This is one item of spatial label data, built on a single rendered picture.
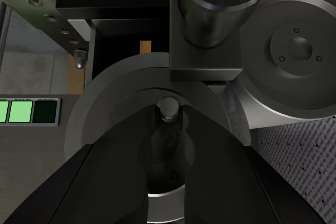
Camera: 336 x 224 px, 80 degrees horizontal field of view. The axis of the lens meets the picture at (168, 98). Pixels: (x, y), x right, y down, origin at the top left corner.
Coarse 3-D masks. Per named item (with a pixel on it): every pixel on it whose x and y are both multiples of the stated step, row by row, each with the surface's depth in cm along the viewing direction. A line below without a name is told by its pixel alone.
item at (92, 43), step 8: (96, 32) 19; (96, 40) 19; (104, 40) 21; (96, 48) 19; (104, 48) 21; (112, 48) 24; (120, 48) 27; (128, 48) 32; (136, 48) 39; (88, 56) 18; (96, 56) 19; (104, 56) 21; (112, 56) 24; (120, 56) 27; (128, 56) 32; (88, 64) 18; (96, 64) 19; (104, 64) 21; (112, 64) 24; (88, 72) 18; (96, 72) 19; (88, 80) 18
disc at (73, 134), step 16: (128, 64) 17; (144, 64) 17; (160, 64) 17; (96, 80) 17; (112, 80) 17; (80, 96) 17; (96, 96) 17; (224, 96) 16; (80, 112) 16; (240, 112) 16; (80, 128) 16; (240, 128) 16
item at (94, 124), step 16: (128, 80) 16; (144, 80) 16; (160, 80) 16; (112, 96) 16; (192, 96) 16; (208, 96) 16; (96, 112) 16; (208, 112) 15; (224, 112) 15; (96, 128) 15; (80, 144) 15; (176, 192) 14; (160, 208) 14; (176, 208) 14
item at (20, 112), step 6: (12, 102) 50; (18, 102) 50; (24, 102) 50; (30, 102) 50; (12, 108) 50; (18, 108) 50; (24, 108) 50; (30, 108) 50; (12, 114) 49; (18, 114) 49; (24, 114) 49; (12, 120) 49; (18, 120) 49; (24, 120) 49
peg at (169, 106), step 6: (168, 96) 12; (162, 102) 12; (168, 102) 12; (174, 102) 12; (162, 108) 12; (168, 108) 12; (174, 108) 12; (162, 114) 12; (168, 114) 11; (174, 114) 11; (168, 120) 12; (174, 120) 13
